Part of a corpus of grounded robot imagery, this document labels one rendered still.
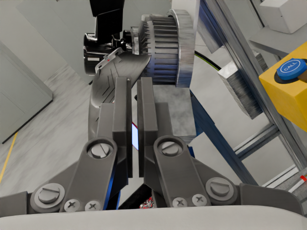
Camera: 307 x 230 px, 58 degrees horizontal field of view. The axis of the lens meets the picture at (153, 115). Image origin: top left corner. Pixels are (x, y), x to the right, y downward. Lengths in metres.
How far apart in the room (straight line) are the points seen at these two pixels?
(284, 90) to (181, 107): 0.36
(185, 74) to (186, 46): 0.07
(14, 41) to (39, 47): 0.94
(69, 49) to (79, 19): 0.64
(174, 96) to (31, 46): 12.21
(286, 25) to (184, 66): 0.42
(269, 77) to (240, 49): 0.47
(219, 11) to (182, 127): 0.37
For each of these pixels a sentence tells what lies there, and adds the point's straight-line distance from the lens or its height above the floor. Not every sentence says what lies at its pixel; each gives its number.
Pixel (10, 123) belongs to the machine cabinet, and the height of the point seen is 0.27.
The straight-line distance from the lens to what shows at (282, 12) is 1.01.
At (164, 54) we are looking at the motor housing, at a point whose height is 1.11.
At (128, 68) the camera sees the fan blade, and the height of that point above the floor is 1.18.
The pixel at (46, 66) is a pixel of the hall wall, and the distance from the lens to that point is 12.90.
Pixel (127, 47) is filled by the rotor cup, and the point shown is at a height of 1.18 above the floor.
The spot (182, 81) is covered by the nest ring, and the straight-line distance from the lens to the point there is 0.76.
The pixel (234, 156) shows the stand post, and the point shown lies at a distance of 1.09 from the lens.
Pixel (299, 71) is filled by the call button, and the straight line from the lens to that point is 0.45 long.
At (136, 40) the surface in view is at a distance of 0.79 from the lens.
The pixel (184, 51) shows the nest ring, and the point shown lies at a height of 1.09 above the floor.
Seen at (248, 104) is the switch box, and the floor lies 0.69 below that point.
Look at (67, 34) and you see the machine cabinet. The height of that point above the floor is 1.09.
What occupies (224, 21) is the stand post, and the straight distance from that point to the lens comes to 0.90.
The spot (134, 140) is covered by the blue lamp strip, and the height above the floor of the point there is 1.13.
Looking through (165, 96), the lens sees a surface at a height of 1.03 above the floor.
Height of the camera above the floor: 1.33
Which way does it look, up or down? 25 degrees down
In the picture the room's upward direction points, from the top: 40 degrees counter-clockwise
